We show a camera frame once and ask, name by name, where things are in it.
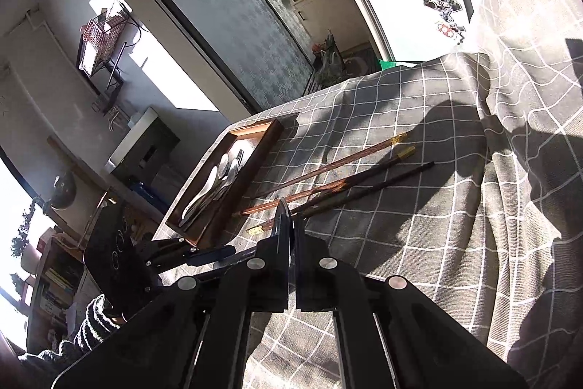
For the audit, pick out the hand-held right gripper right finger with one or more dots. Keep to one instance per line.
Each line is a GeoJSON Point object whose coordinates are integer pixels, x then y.
{"type": "Point", "coordinates": [303, 261]}

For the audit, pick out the white sink basin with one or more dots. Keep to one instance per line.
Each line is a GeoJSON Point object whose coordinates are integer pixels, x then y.
{"type": "Point", "coordinates": [134, 134]}

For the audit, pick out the metal faucet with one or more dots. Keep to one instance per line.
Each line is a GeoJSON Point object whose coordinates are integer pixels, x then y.
{"type": "Point", "coordinates": [114, 115]}

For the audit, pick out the beige kitchen cabinet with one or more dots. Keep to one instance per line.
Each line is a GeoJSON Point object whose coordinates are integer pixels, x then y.
{"type": "Point", "coordinates": [328, 15]}

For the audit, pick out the grey checked tablecloth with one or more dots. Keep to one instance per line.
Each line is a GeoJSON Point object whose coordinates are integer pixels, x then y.
{"type": "Point", "coordinates": [410, 234]}

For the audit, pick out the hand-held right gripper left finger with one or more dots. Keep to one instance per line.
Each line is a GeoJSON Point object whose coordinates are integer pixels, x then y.
{"type": "Point", "coordinates": [280, 243]}

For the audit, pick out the white ceramic spoon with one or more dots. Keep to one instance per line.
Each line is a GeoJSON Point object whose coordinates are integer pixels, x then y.
{"type": "Point", "coordinates": [202, 193]}

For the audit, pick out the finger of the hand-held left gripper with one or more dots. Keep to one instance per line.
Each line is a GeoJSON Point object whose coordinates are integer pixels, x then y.
{"type": "Point", "coordinates": [214, 255]}
{"type": "Point", "coordinates": [164, 244]}

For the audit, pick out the plastic bags on floor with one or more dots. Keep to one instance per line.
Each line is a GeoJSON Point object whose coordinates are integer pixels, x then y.
{"type": "Point", "coordinates": [328, 61]}

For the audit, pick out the wooden chopstick gold tip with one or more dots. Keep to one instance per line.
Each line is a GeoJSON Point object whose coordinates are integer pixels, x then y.
{"type": "Point", "coordinates": [364, 188]}
{"type": "Point", "coordinates": [337, 165]}
{"type": "Point", "coordinates": [319, 184]}

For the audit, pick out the brown wooden tray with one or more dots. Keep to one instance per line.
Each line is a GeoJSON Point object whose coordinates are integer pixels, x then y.
{"type": "Point", "coordinates": [255, 161]}

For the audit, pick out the dark globe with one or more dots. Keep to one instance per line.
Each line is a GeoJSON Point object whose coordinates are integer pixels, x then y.
{"type": "Point", "coordinates": [61, 191]}

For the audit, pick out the light checked lace-edged cloth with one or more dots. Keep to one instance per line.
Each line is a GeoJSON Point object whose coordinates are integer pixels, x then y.
{"type": "Point", "coordinates": [533, 33]}

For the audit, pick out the bookshelf with books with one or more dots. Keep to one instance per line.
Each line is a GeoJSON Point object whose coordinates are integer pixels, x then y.
{"type": "Point", "coordinates": [57, 279]}

